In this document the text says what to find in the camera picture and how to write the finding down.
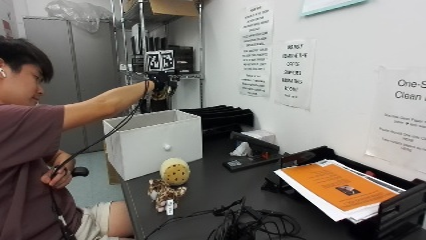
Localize black round knob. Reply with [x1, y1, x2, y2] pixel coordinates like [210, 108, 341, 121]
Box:
[70, 166, 90, 178]

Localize white marker cube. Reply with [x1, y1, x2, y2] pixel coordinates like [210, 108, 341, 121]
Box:
[144, 49, 177, 73]

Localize black boxes on shelf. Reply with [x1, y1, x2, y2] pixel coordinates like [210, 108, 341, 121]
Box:
[129, 35, 195, 75]

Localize brown cardboard piece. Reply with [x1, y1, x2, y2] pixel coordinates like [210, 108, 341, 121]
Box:
[104, 159, 124, 186]

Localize the person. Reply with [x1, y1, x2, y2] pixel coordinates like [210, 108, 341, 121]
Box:
[0, 35, 157, 240]

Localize stack of black trays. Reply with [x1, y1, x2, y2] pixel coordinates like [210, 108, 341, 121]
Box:
[178, 104, 255, 138]

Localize white storage box with knob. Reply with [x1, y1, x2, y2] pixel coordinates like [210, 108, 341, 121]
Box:
[101, 109, 203, 182]

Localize grey metal cabinet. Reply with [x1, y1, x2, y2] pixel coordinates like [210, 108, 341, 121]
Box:
[22, 15, 129, 155]

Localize spotted giraffe plush toy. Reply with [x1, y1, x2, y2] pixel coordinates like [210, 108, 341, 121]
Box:
[146, 178, 189, 216]

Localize crumpled white tissue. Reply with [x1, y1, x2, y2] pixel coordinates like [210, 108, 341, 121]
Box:
[229, 141, 254, 158]

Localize round cookie plush toy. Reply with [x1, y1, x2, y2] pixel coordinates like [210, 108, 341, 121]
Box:
[158, 157, 192, 187]

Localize small white box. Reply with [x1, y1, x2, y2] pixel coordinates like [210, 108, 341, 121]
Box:
[239, 129, 278, 145]

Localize brown cardboard box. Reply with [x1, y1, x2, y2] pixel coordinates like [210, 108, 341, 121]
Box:
[122, 0, 199, 20]

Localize black desk stapler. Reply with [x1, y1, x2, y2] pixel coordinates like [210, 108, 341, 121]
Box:
[221, 131, 282, 174]

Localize clear plastic bag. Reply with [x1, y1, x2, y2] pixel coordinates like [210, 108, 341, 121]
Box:
[44, 0, 114, 34]

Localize teal framed board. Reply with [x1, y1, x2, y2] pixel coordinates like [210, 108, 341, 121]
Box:
[301, 0, 370, 17]

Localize orange paper sheet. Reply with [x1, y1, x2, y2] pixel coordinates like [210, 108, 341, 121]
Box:
[281, 162, 399, 212]

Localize stack of white papers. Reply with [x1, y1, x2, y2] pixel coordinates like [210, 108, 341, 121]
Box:
[273, 158, 407, 225]

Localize black paper tray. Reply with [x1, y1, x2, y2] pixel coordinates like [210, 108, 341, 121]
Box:
[259, 145, 426, 240]

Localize black glove cable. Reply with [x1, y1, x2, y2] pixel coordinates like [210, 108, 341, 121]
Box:
[46, 79, 152, 240]

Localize metal wire shelf rack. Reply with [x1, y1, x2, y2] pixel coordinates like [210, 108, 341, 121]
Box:
[109, 0, 206, 113]

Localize tall printed wall notice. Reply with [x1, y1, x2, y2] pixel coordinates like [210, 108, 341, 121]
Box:
[238, 2, 275, 99]

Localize short printed wall notice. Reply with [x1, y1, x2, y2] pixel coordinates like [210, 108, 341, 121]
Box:
[273, 38, 318, 112]

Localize tangle of black cables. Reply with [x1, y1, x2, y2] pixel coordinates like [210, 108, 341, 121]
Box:
[142, 196, 309, 240]

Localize large printed wall notice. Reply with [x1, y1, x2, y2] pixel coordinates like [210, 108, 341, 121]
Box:
[363, 65, 426, 175]

